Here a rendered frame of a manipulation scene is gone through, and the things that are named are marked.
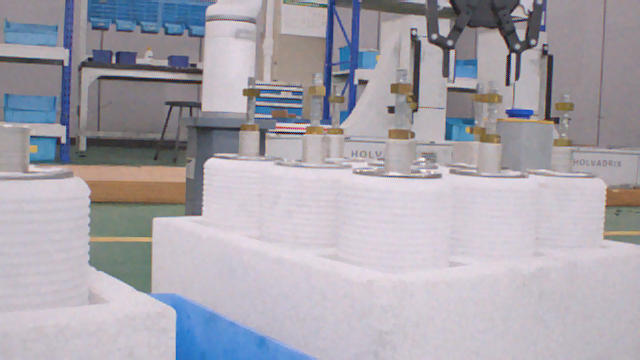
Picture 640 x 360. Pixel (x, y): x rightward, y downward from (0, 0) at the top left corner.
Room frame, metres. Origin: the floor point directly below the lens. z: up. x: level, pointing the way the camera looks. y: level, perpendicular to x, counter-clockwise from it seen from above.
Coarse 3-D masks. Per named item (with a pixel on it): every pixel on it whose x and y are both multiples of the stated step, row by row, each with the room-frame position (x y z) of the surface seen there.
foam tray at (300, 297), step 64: (192, 256) 0.74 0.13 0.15; (256, 256) 0.65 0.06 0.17; (320, 256) 0.64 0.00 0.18; (576, 256) 0.67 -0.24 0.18; (256, 320) 0.65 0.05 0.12; (320, 320) 0.57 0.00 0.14; (384, 320) 0.52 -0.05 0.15; (448, 320) 0.56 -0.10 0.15; (512, 320) 0.60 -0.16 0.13; (576, 320) 0.66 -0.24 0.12
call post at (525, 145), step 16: (496, 128) 1.01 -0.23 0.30; (512, 128) 0.99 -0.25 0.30; (528, 128) 0.98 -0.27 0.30; (544, 128) 1.00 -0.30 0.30; (512, 144) 0.99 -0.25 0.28; (528, 144) 0.98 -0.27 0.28; (544, 144) 1.01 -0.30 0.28; (512, 160) 0.99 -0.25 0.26; (528, 160) 0.98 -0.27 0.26; (544, 160) 1.01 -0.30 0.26
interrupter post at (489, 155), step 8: (480, 144) 0.69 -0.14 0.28; (488, 144) 0.68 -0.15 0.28; (496, 144) 0.68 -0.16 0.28; (480, 152) 0.69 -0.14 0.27; (488, 152) 0.68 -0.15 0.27; (496, 152) 0.68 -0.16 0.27; (480, 160) 0.69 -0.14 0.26; (488, 160) 0.68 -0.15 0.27; (496, 160) 0.68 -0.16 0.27; (480, 168) 0.69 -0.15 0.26; (488, 168) 0.68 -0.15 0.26; (496, 168) 0.68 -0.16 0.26
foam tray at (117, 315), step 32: (96, 288) 0.45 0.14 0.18; (128, 288) 0.46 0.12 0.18; (0, 320) 0.37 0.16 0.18; (32, 320) 0.37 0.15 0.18; (64, 320) 0.38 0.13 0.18; (96, 320) 0.39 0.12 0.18; (128, 320) 0.40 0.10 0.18; (160, 320) 0.41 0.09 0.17; (0, 352) 0.36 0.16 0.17; (32, 352) 0.37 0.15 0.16; (64, 352) 0.38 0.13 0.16; (96, 352) 0.39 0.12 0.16; (128, 352) 0.40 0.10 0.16; (160, 352) 0.41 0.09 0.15
